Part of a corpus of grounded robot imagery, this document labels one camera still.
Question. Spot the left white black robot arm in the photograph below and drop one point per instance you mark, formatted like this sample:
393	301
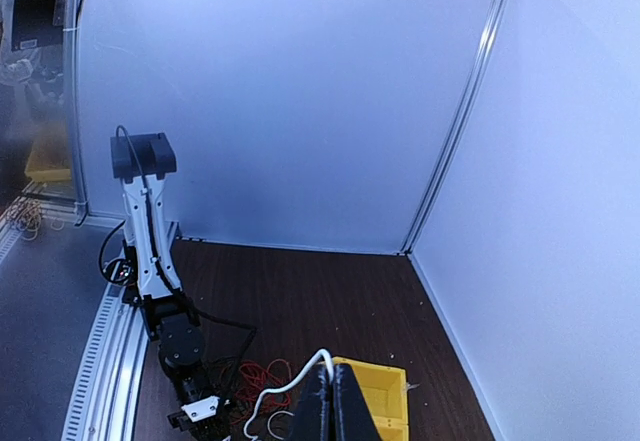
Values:
141	164

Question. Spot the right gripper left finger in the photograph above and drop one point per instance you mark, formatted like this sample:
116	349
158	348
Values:
312	420

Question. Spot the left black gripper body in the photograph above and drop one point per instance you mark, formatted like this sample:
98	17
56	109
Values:
193	389

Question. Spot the aluminium front rail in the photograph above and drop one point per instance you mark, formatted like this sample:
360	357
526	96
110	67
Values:
104	399

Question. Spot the yellow bin near end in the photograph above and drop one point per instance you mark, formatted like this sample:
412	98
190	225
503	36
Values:
384	388

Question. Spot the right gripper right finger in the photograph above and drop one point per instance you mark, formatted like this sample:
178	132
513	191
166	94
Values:
351	418

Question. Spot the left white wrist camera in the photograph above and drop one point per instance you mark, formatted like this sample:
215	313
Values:
201	409

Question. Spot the right aluminium frame post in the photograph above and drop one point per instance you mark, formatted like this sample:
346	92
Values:
459	121

